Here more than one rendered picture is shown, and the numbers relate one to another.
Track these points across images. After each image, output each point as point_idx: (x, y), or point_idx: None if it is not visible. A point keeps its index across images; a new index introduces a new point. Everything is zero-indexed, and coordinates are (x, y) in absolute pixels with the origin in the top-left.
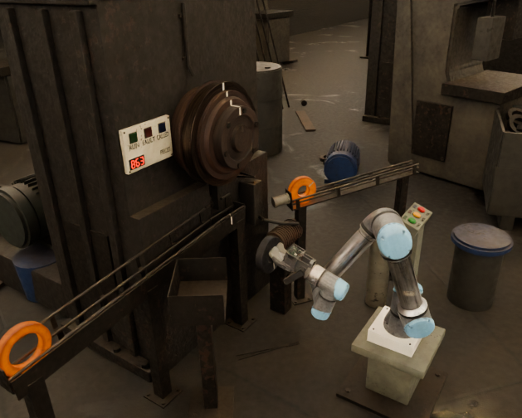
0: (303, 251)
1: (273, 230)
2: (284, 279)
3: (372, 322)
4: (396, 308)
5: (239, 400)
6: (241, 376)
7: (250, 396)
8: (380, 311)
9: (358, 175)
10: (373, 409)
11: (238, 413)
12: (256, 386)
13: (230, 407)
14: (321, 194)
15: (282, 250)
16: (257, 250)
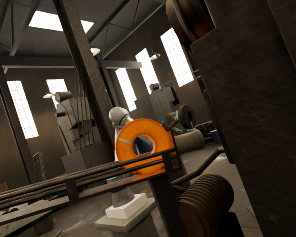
0: (164, 118)
1: (212, 177)
2: (182, 131)
3: (138, 212)
4: (125, 175)
5: (250, 217)
6: (259, 230)
7: (243, 221)
8: (126, 222)
9: None
10: (161, 233)
11: (245, 211)
12: (242, 227)
13: (252, 210)
14: (103, 190)
15: (177, 115)
16: (191, 107)
